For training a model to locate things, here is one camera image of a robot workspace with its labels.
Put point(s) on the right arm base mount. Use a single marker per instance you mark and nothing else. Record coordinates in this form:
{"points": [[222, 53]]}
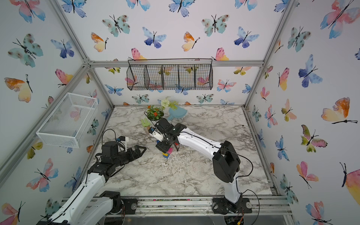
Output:
{"points": [[223, 206]]}

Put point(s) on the black wire wall basket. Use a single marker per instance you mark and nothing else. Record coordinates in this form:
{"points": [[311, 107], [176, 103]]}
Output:
{"points": [[170, 74]]}

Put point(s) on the green toy rake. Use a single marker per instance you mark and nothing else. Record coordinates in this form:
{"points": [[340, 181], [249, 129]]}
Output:
{"points": [[146, 124]]}

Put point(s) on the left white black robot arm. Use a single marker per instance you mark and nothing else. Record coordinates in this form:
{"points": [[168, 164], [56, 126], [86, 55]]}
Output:
{"points": [[83, 207]]}

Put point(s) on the teal whale shaped dish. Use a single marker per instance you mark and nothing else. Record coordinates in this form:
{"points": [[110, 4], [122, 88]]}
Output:
{"points": [[178, 113]]}

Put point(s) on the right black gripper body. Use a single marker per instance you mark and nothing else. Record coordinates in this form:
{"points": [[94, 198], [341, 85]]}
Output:
{"points": [[164, 145]]}

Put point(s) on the white mesh wall basket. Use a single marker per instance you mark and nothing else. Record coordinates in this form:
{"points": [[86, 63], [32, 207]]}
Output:
{"points": [[67, 122]]}

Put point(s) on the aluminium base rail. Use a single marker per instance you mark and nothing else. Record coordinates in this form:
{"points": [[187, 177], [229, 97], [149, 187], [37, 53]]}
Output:
{"points": [[148, 206]]}

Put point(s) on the white pot with flowers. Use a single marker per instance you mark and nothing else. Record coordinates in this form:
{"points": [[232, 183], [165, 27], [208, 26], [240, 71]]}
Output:
{"points": [[155, 113]]}

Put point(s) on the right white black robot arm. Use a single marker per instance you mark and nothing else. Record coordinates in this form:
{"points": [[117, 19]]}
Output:
{"points": [[225, 160]]}

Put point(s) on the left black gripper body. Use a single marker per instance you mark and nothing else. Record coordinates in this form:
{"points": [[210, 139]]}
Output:
{"points": [[124, 157]]}

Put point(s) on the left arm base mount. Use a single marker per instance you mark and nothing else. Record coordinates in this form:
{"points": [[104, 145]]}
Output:
{"points": [[124, 206]]}

